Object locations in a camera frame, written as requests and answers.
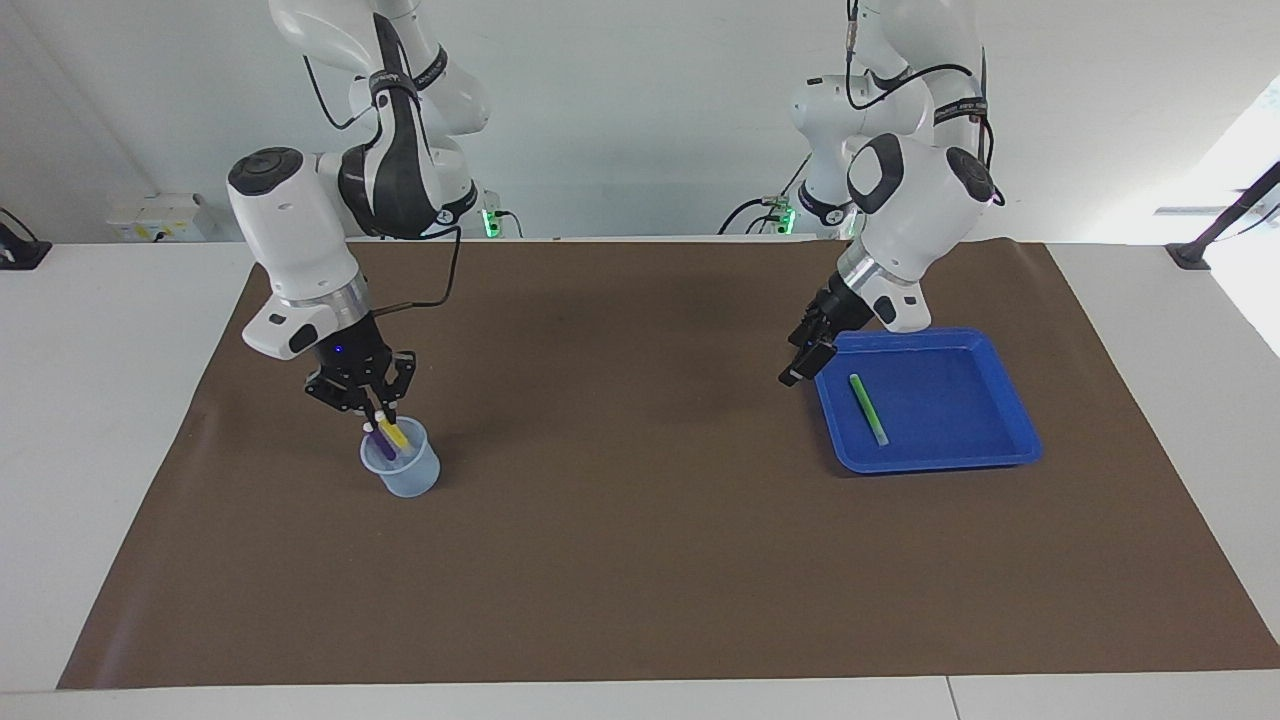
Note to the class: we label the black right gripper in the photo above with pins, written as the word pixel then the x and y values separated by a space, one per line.
pixel 352 360

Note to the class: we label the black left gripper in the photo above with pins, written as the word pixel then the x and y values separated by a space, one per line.
pixel 845 305

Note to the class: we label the yellow marker pen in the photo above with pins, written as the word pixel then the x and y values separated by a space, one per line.
pixel 397 434

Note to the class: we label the purple marker pen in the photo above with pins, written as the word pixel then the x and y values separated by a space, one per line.
pixel 387 443

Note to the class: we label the green marker pen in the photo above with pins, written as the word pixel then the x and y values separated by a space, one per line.
pixel 868 410

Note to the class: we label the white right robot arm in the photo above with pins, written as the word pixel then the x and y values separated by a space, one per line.
pixel 300 230

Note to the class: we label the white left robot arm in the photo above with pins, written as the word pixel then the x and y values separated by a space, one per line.
pixel 910 220

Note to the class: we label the translucent plastic cup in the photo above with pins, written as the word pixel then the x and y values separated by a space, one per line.
pixel 410 478

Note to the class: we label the green lit left base connector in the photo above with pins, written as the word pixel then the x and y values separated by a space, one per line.
pixel 786 218

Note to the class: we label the green lit base connector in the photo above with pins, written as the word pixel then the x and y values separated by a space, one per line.
pixel 491 222
pixel 786 218

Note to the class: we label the blue plastic tray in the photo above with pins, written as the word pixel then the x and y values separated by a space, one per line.
pixel 950 410

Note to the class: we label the green lit right base connector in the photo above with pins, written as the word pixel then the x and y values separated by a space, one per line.
pixel 491 222

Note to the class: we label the brown table mat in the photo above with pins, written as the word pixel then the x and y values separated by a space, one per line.
pixel 640 560

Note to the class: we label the black angled table stand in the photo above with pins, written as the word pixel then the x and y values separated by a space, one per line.
pixel 1190 255

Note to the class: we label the white wall power box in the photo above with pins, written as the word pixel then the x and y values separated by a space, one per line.
pixel 160 218

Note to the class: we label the small black table mount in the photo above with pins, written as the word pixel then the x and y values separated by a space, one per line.
pixel 20 255

